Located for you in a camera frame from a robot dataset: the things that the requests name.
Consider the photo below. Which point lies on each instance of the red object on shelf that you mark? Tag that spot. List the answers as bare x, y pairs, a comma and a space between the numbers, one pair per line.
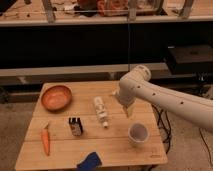
112, 7

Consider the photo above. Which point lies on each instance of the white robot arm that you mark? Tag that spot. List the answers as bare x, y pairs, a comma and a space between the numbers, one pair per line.
135, 84

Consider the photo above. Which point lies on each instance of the orange carrot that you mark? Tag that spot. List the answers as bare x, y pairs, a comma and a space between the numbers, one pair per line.
46, 140

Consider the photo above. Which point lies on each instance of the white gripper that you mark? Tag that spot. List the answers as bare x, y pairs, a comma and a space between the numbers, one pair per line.
128, 108

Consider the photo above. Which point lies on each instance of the black box on shelf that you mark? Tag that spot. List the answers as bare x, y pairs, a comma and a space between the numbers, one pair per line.
190, 59

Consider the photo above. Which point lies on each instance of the white plastic bottle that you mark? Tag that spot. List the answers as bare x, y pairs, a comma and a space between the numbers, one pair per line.
101, 111

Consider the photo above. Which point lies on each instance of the white paper cup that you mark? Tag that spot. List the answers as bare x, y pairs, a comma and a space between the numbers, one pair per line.
137, 134

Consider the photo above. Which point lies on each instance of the orange wooden bowl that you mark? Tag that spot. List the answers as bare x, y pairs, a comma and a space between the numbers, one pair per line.
56, 98

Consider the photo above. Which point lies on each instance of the blue cloth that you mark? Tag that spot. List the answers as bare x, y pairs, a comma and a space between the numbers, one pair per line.
91, 162

